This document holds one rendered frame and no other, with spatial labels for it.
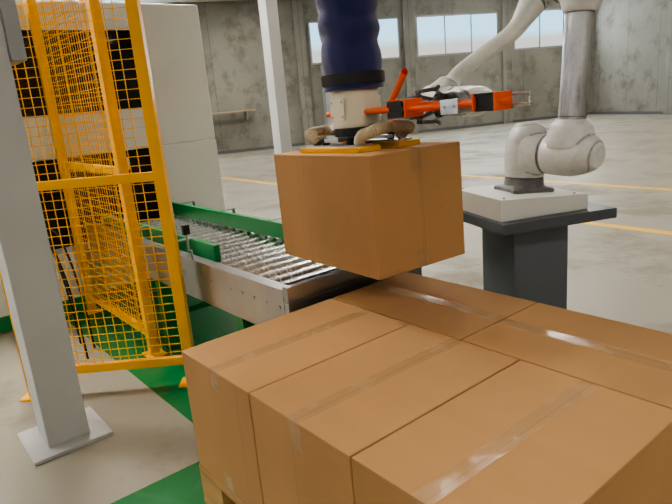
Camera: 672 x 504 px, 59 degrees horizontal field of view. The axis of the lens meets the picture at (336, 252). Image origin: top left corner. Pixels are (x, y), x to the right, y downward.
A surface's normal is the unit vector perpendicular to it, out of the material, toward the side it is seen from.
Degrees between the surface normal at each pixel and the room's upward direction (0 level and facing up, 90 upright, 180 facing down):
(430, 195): 89
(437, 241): 89
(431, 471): 0
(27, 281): 90
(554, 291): 90
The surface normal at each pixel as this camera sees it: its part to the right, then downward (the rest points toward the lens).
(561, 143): -0.77, 0.11
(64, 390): 0.63, 0.15
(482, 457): -0.08, -0.96
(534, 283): 0.29, 0.22
